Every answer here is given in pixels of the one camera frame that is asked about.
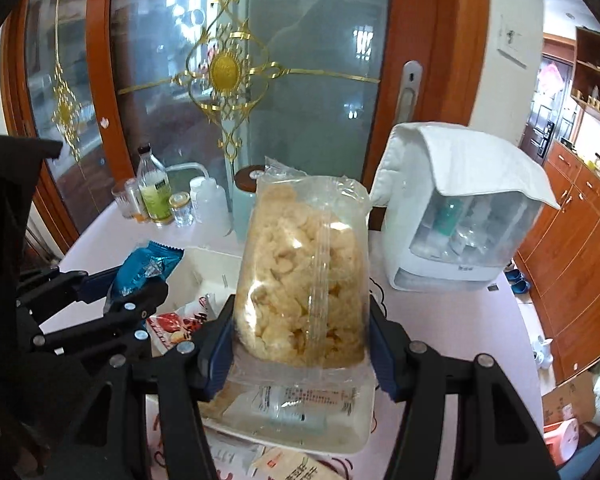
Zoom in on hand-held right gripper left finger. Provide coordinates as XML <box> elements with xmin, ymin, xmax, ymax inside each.
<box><xmin>42</xmin><ymin>304</ymin><xmax>236</xmax><ymax>480</ymax></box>

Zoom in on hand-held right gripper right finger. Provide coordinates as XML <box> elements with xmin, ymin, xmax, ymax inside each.
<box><xmin>369</xmin><ymin>301</ymin><xmax>561</xmax><ymax>480</ymax></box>

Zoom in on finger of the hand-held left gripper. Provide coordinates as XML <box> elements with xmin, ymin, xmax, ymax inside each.
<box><xmin>16</xmin><ymin>266</ymin><xmax>123</xmax><ymax>312</ymax></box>
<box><xmin>30</xmin><ymin>279</ymin><xmax>171</xmax><ymax>358</ymax></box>

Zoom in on red and white snack packet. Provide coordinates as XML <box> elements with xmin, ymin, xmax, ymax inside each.
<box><xmin>147</xmin><ymin>294</ymin><xmax>220</xmax><ymax>357</ymax></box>

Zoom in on blue foil snack packet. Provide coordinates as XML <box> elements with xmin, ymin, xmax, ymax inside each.
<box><xmin>105</xmin><ymin>241</ymin><xmax>186</xmax><ymax>307</ymax></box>

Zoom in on white plastic storage bin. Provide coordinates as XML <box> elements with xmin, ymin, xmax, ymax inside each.
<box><xmin>151</xmin><ymin>246</ymin><xmax>377</xmax><ymax>457</ymax></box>

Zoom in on large clear pale cracker packet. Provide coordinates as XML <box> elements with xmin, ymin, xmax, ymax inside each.
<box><xmin>232</xmin><ymin>156</ymin><xmax>372</xmax><ymax>370</ymax></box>

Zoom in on clear packet with text print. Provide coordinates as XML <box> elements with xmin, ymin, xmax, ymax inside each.
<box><xmin>227</xmin><ymin>366</ymin><xmax>375</xmax><ymax>443</ymax></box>

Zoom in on white barcode snack packet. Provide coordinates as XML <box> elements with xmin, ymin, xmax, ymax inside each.
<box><xmin>205</xmin><ymin>432</ymin><xmax>266</xmax><ymax>480</ymax></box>

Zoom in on clear drinking glass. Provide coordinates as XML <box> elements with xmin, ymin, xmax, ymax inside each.
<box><xmin>111</xmin><ymin>182</ymin><xmax>133</xmax><ymax>220</ymax></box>

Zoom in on small metal can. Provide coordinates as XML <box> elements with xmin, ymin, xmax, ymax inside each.
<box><xmin>124</xmin><ymin>178</ymin><xmax>148</xmax><ymax>223</ymax></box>

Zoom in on small glass jar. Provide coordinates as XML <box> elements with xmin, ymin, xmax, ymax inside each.
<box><xmin>169</xmin><ymin>192</ymin><xmax>195</xmax><ymax>227</ymax></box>

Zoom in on beige snack bar packet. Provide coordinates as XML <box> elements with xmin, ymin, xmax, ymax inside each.
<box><xmin>251</xmin><ymin>451</ymin><xmax>343</xmax><ymax>480</ymax></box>

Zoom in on glass bottle with green label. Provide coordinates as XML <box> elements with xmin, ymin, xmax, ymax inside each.
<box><xmin>137</xmin><ymin>144</ymin><xmax>175</xmax><ymax>225</ymax></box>

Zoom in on white cup sterilizer cabinet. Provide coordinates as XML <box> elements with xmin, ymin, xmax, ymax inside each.
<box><xmin>370</xmin><ymin>122</ymin><xmax>561</xmax><ymax>292</ymax></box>

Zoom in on glass door with gold ornament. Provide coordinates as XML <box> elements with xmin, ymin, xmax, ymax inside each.
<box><xmin>2</xmin><ymin>0</ymin><xmax>131</xmax><ymax>256</ymax></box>
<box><xmin>87</xmin><ymin>0</ymin><xmax>491</xmax><ymax>221</ymax></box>

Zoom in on white squeeze wash bottle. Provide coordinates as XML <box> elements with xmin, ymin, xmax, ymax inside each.
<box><xmin>167</xmin><ymin>161</ymin><xmax>232</xmax><ymax>237</ymax></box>

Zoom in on blue slippers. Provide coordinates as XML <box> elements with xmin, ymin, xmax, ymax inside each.
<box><xmin>504</xmin><ymin>267</ymin><xmax>532</xmax><ymax>295</ymax></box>

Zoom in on pale green canister brown lid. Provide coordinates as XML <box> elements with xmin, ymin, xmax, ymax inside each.
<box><xmin>231</xmin><ymin>164</ymin><xmax>267</xmax><ymax>242</ymax></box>

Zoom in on cardboard box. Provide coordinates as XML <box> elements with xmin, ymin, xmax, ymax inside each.
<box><xmin>541</xmin><ymin>371</ymin><xmax>600</xmax><ymax>443</ymax></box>

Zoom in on pink plastic stool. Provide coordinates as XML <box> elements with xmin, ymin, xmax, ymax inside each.
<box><xmin>544</xmin><ymin>417</ymin><xmax>582</xmax><ymax>467</ymax></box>

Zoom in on white folded towel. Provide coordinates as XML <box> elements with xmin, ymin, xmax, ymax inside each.
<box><xmin>370</xmin><ymin>121</ymin><xmax>562</xmax><ymax>210</ymax></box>

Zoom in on wooden base cabinets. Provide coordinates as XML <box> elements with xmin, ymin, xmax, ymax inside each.
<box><xmin>515</xmin><ymin>140</ymin><xmax>600</xmax><ymax>386</ymax></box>

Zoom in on dark entry door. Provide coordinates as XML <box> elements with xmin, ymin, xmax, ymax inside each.
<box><xmin>522</xmin><ymin>50</ymin><xmax>578</xmax><ymax>162</ymax></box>

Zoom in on silver door handle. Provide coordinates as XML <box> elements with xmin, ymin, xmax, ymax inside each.
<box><xmin>400</xmin><ymin>60</ymin><xmax>424</xmax><ymax>126</ymax></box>

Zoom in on white wall switch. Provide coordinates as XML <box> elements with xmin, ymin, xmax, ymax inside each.
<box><xmin>495</xmin><ymin>14</ymin><xmax>531</xmax><ymax>68</ymax></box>

